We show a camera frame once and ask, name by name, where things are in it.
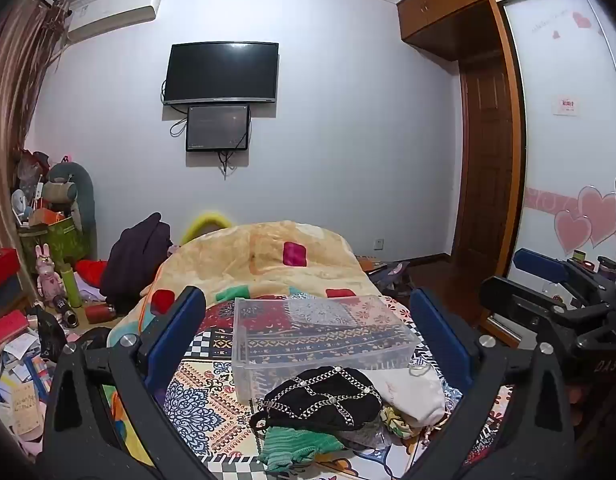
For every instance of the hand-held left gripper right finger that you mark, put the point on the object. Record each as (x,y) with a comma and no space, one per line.
(438,340)

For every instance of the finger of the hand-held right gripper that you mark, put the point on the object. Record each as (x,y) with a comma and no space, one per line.
(518,297)
(538,263)

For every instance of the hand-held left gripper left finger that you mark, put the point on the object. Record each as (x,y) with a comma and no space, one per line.
(176,332)

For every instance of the cream white soft cloth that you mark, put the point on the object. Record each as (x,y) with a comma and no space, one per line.
(415,392)

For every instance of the clear plastic storage box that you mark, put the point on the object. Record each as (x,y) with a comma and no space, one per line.
(318,340)

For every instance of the green knitted cloth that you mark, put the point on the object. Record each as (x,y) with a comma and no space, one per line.
(298,447)

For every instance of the colourful patterned bed sheet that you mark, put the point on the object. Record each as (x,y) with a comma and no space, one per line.
(212,395)

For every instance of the red cup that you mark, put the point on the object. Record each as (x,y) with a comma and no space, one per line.
(98,314)

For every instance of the purple bag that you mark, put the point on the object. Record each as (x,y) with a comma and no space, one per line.
(394,272)

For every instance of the dark purple jacket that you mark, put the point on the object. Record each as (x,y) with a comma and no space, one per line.
(137,255)

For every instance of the floral yellow green cloth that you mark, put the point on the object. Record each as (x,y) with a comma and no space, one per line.
(400,425)

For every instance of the red cushion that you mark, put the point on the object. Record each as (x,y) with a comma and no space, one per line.
(91,271)

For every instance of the white heart-print wardrobe door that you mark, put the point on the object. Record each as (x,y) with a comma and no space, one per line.
(563,160)

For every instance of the yellow patchwork blanket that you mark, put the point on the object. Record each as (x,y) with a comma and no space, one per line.
(258,260)

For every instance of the black cylinder tube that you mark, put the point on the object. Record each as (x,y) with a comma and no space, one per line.
(66,312)

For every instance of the brown wooden door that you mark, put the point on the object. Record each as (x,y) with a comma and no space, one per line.
(488,160)

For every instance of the green bottle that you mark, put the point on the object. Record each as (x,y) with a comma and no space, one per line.
(71,285)

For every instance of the grey mesh cloth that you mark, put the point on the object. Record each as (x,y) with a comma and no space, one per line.
(368,435)

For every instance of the pink bunny doll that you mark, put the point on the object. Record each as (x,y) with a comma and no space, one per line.
(50,277)

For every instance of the green storage box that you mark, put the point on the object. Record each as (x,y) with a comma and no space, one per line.
(62,242)

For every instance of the pink door sticker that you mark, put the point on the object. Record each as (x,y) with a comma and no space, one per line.
(567,105)

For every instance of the pile of papers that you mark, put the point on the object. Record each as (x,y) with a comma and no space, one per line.
(17,390)

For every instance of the red book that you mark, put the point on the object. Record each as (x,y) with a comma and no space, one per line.
(5,330)

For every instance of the grey green plush toy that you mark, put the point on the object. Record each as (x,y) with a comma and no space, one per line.
(70,190)

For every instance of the red box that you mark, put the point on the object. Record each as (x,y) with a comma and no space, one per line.
(0,267)

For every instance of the brown striped curtain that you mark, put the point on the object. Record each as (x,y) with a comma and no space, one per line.
(15,110)

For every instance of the wooden overhead cabinet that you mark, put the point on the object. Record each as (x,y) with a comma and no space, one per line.
(448,0)

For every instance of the white air conditioner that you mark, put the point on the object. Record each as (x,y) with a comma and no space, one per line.
(102,12)

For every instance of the white wall socket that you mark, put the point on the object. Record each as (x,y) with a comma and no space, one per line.
(379,244)

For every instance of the small black wall monitor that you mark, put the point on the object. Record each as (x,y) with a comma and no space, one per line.
(217,127)

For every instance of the black wall television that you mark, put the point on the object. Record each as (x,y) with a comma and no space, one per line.
(221,72)

